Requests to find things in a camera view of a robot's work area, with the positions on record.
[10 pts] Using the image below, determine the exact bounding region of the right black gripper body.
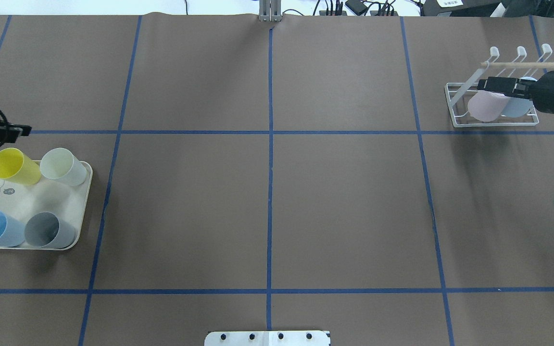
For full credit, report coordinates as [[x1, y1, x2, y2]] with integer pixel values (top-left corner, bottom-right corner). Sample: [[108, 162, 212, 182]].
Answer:
[[514, 71, 554, 114]]

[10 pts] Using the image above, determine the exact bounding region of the pink plastic cup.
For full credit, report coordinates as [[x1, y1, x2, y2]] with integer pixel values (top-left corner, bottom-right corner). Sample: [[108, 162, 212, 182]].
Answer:
[[467, 90, 509, 122]]

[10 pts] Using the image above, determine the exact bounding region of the yellow plastic cup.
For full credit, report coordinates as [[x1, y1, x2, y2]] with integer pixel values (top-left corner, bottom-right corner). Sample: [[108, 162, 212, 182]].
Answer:
[[0, 148, 42, 185]]

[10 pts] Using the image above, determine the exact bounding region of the grey plastic cup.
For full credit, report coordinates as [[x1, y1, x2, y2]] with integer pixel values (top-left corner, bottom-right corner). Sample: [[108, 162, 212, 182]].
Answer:
[[24, 212, 76, 249]]

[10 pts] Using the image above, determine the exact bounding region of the light blue plastic cup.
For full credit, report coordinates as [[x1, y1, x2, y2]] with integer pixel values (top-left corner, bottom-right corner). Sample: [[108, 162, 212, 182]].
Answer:
[[500, 97, 534, 118]]

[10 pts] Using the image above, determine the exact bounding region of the pale green plastic cup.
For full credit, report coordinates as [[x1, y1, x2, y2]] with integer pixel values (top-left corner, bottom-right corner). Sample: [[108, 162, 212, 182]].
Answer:
[[39, 148, 88, 186]]

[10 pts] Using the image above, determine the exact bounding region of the cream plastic tray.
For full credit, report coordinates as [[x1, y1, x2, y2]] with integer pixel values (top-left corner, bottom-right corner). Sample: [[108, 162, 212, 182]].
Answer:
[[0, 161, 93, 250]]

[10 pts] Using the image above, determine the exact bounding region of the white wire cup rack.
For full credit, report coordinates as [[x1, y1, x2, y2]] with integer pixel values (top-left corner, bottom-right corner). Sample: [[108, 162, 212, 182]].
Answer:
[[444, 46, 540, 128]]

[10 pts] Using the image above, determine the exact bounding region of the aluminium frame post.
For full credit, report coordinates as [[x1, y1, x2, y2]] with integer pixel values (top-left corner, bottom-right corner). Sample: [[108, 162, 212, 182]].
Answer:
[[258, 0, 283, 23]]

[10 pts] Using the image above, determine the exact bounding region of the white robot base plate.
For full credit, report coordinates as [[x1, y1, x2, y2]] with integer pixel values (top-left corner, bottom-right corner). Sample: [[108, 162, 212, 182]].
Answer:
[[204, 330, 331, 346]]

